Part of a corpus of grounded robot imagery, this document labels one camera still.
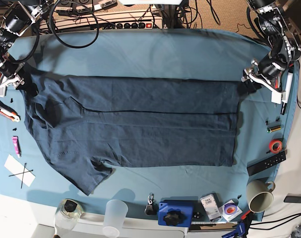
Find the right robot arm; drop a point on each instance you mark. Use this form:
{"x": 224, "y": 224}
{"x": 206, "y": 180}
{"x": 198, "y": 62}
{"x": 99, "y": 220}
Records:
{"x": 20, "y": 16}

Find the blue clamp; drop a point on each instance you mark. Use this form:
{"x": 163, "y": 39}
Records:
{"x": 241, "y": 229}

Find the white paper card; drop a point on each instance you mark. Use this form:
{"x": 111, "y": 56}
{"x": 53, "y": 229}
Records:
{"x": 19, "y": 170}

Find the purple tape pack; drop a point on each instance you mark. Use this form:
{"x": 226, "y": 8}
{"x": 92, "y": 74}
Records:
{"x": 230, "y": 210}

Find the blue plastic box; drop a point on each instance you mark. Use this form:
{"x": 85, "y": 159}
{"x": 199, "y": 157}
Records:
{"x": 175, "y": 213}

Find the power strip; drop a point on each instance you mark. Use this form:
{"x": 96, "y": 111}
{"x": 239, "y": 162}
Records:
{"x": 130, "y": 25}

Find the orange utility knife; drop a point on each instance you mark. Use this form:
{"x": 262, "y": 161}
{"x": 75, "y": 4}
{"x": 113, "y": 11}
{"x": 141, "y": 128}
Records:
{"x": 9, "y": 113}

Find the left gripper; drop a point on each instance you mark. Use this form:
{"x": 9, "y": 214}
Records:
{"x": 269, "y": 70}

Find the white marker pen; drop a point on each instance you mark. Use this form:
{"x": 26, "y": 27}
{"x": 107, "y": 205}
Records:
{"x": 287, "y": 90}

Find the pink glue tube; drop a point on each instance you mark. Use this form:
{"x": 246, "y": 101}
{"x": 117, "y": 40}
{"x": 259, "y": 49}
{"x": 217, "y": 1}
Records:
{"x": 16, "y": 146}

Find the beige ceramic mug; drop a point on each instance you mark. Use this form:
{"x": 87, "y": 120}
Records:
{"x": 259, "y": 195}

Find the red tape roll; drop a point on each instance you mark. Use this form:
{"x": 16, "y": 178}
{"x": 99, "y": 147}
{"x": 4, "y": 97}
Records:
{"x": 275, "y": 146}

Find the black remote control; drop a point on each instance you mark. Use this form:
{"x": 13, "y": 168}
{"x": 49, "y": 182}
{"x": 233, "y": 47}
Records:
{"x": 266, "y": 164}

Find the clear plastic cup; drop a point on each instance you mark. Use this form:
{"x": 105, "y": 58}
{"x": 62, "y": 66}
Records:
{"x": 115, "y": 214}

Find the gold AA battery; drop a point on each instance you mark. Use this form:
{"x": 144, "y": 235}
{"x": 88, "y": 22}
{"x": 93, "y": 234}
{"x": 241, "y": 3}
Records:
{"x": 274, "y": 129}

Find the black key fob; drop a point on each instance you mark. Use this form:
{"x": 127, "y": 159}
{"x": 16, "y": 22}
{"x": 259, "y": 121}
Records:
{"x": 151, "y": 207}

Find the light blue table cloth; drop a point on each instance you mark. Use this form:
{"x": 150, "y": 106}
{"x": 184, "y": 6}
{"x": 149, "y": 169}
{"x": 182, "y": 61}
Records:
{"x": 183, "y": 54}

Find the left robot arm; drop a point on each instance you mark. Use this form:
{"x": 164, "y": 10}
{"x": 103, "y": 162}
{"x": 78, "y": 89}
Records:
{"x": 268, "y": 22}

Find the glass jar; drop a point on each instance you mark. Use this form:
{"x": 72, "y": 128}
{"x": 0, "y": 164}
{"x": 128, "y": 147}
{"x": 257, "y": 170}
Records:
{"x": 67, "y": 214}

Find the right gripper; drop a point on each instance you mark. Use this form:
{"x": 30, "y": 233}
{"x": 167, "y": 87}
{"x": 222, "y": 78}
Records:
{"x": 16, "y": 74}

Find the dark blue T-shirt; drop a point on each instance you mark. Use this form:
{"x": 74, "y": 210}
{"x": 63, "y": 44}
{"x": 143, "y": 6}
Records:
{"x": 84, "y": 126}

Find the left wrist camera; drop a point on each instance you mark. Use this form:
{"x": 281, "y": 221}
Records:
{"x": 278, "y": 97}

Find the white labelled box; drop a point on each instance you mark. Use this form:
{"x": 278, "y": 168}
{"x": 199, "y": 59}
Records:
{"x": 210, "y": 206}

